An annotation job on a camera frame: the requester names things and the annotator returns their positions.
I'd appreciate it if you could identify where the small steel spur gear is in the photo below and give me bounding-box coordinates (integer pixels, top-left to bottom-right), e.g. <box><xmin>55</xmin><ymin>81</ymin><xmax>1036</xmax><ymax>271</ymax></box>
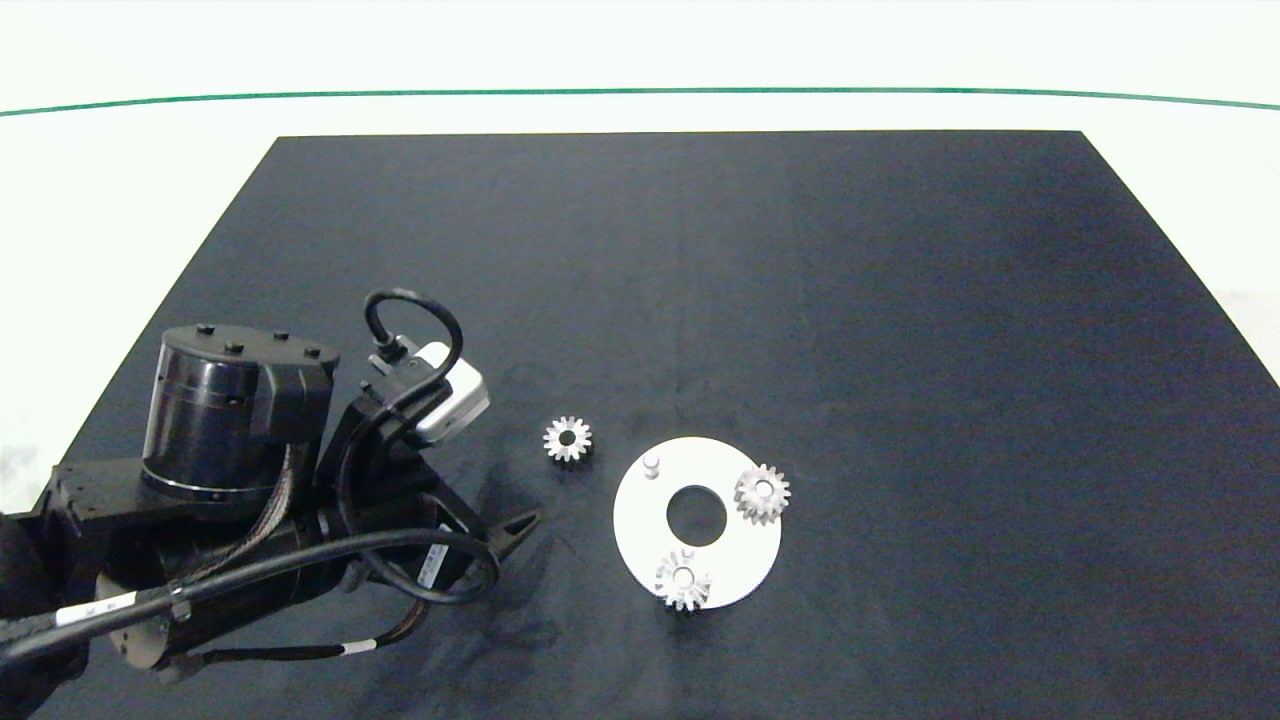
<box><xmin>543</xmin><ymin>416</ymin><xmax>594</xmax><ymax>464</ymax></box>
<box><xmin>734</xmin><ymin>463</ymin><xmax>792</xmax><ymax>527</ymax></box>
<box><xmin>654</xmin><ymin>548</ymin><xmax>714</xmax><ymax>613</ymax></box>

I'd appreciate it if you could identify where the round white pinned carrier plate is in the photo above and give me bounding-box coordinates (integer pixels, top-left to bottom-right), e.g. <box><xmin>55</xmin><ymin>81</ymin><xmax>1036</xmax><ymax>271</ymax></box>
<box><xmin>612</xmin><ymin>436</ymin><xmax>783</xmax><ymax>610</ymax></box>

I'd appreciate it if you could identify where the dark rectangular work mat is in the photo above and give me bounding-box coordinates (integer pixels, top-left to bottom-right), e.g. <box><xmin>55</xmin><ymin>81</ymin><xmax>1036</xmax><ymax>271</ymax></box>
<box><xmin>0</xmin><ymin>130</ymin><xmax>1280</xmax><ymax>720</ymax></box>

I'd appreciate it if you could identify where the boxy silver wrist camera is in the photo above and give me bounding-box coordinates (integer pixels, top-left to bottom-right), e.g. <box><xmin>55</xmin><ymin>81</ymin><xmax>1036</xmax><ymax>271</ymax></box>
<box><xmin>410</xmin><ymin>342</ymin><xmax>492</xmax><ymax>447</ymax></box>

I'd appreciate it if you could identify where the thick black tagged cable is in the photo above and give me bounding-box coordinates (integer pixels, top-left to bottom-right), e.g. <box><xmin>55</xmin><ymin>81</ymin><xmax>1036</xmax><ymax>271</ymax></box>
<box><xmin>0</xmin><ymin>528</ymin><xmax>501</xmax><ymax>669</ymax></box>

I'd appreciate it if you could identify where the thin black tagged cable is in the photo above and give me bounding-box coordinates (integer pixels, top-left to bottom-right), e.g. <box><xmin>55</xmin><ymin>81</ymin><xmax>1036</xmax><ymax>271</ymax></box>
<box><xmin>155</xmin><ymin>598</ymin><xmax>437</xmax><ymax>687</ymax></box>

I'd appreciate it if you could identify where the black camera cable loop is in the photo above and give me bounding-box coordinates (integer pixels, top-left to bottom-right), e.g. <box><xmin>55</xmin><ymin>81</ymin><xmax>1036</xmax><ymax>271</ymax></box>
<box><xmin>363</xmin><ymin>288</ymin><xmax>465</xmax><ymax>421</ymax></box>

